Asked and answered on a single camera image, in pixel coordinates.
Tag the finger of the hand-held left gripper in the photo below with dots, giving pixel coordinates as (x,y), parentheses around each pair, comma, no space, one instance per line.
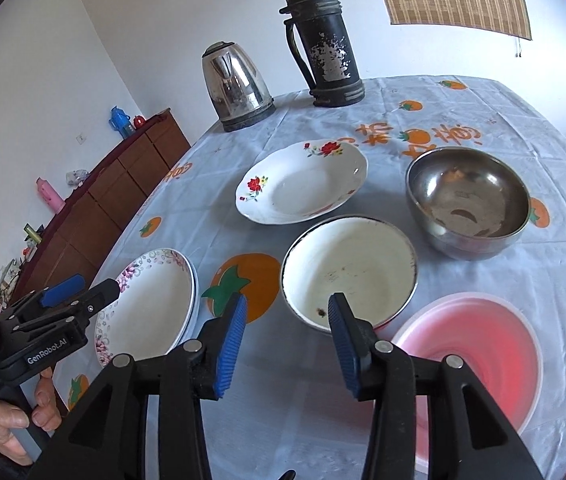
(98,294)
(63,290)

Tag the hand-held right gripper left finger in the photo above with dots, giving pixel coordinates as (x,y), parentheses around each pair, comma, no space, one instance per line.
(230,345)

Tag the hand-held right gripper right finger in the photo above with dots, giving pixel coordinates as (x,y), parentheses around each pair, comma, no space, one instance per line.
(343,345)

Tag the white plate purple floral rim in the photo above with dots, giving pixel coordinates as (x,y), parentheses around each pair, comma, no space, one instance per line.
(148,305)

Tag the white enamel bowl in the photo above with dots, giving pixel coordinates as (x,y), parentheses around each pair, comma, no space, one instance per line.
(353,265)

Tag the pink plastic bowl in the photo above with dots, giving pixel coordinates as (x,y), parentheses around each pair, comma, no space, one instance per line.
(468,350)

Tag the white plate red flowers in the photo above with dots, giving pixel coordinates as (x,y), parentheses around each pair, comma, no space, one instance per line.
(298,185)

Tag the stainless steel bowl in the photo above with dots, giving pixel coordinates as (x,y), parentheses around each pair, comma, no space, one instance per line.
(468,200)

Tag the person's left hand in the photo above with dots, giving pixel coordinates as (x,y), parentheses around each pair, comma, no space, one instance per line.
(45,402)

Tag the pile of small clutter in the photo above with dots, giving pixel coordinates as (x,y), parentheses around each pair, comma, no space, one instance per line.
(8,280)

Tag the plain white plate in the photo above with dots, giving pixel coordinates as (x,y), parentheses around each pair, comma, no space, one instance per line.
(194,300)

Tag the small yellow green object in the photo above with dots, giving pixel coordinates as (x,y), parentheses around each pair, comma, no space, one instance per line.
(32,232)

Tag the pink bottle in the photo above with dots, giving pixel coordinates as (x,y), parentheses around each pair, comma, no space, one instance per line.
(50,197)

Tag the brown wooden cabinet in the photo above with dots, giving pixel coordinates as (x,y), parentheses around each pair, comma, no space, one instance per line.
(113,195)

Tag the crumpled clear plastic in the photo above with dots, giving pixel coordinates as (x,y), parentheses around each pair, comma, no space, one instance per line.
(77,177)

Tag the blue thermos jug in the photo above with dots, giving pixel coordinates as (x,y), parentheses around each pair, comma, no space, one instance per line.
(119,122)

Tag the small red object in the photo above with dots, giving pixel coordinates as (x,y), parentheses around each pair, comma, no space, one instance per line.
(139,122)

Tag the pale blue orange-print tablecloth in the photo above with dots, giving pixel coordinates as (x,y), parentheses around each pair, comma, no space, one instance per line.
(553,280)

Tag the stainless steel electric kettle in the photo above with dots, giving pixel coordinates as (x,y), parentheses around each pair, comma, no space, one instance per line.
(233,85)

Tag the worn black thermos flask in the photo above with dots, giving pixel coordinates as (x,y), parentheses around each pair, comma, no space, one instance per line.
(323,35)

